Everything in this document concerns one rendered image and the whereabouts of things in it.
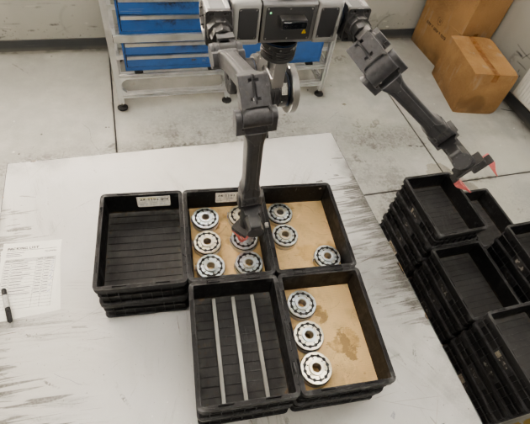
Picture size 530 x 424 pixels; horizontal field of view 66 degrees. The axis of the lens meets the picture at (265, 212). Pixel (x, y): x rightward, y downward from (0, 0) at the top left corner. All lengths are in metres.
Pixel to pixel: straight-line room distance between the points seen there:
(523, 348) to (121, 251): 1.78
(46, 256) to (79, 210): 0.24
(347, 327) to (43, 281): 1.13
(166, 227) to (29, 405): 0.72
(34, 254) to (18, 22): 2.66
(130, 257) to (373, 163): 2.20
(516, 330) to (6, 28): 4.11
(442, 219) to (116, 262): 1.70
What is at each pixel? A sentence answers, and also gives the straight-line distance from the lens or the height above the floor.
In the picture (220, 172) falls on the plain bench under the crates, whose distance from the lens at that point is 1.99.
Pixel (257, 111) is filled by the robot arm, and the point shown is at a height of 1.52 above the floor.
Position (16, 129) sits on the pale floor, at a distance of 3.48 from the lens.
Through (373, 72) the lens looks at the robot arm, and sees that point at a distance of 1.16.
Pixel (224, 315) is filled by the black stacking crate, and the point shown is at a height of 0.83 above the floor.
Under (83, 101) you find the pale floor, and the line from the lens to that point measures 3.60.
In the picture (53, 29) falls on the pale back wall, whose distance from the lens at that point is 4.15.
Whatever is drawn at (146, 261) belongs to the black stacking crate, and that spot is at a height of 0.83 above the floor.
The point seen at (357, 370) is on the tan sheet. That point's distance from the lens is 1.46.
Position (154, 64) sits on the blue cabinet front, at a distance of 3.28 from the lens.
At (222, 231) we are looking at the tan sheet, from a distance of 1.61.
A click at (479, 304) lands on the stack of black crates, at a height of 0.38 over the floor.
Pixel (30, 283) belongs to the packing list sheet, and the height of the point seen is 0.70.
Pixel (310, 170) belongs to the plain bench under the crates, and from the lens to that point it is 2.07.
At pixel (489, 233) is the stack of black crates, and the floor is 0.27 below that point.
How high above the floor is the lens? 2.16
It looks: 52 degrees down
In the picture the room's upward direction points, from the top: 11 degrees clockwise
